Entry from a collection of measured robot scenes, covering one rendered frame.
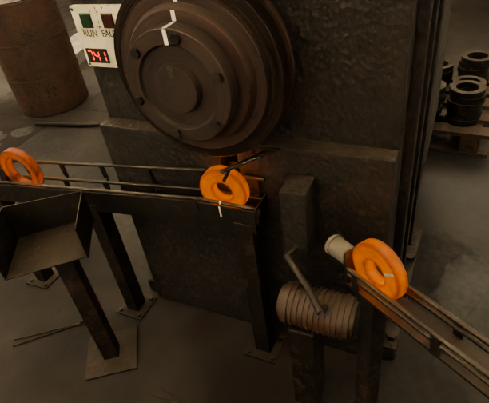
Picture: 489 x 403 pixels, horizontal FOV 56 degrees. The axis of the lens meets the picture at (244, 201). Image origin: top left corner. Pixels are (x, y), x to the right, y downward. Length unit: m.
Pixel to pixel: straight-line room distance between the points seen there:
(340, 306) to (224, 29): 0.77
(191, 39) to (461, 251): 1.63
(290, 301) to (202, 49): 0.71
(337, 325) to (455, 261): 1.03
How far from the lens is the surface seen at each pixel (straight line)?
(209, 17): 1.06
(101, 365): 1.99
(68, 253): 1.55
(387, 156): 1.23
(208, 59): 1.03
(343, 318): 1.29
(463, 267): 2.21
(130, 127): 1.54
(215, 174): 1.34
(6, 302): 2.46
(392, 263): 1.08
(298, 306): 1.32
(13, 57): 4.03
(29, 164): 1.90
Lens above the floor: 1.54
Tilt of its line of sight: 37 degrees down
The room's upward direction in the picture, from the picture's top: 9 degrees counter-clockwise
